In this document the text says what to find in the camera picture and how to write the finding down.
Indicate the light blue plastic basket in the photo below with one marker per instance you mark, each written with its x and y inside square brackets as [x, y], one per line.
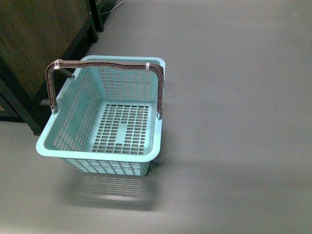
[107, 120]

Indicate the dark wooden cabinet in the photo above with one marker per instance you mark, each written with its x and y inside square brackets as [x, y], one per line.
[33, 33]

